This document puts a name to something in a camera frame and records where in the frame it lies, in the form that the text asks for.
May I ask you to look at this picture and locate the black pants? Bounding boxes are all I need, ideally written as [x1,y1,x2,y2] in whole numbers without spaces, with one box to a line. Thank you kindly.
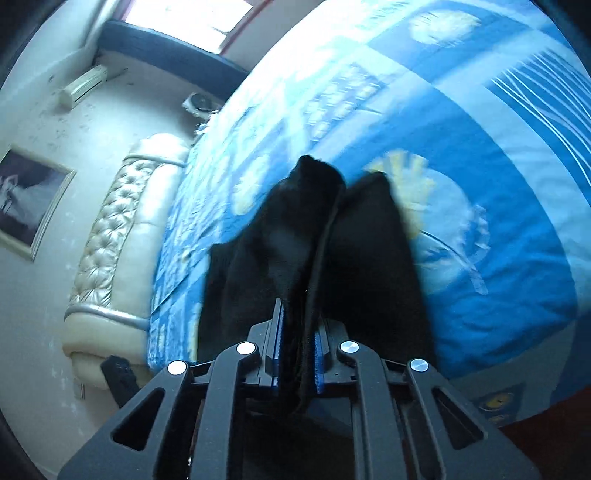
[197,156,436,411]

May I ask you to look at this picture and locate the bright bedroom window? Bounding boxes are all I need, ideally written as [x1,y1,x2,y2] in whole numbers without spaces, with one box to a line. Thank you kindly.
[121,0,270,54]

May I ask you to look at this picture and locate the cream tufted leather headboard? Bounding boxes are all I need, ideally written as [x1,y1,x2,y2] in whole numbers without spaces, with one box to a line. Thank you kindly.
[61,133,189,390]

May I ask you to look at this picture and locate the white desk fan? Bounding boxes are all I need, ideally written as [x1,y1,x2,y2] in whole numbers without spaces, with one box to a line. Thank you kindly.
[181,93,221,121]

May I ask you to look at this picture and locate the blue patterned bed cover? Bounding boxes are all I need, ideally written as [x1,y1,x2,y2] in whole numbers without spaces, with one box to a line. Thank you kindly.
[146,1,590,425]

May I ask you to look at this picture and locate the blue left curtain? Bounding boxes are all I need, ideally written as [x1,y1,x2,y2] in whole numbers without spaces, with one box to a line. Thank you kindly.
[98,20,249,101]

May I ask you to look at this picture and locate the framed wall photo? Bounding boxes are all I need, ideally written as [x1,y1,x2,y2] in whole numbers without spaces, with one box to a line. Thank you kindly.
[1,145,76,262]

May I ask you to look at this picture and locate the white wall air conditioner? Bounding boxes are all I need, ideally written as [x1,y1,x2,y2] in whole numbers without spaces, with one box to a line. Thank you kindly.
[59,65,108,110]

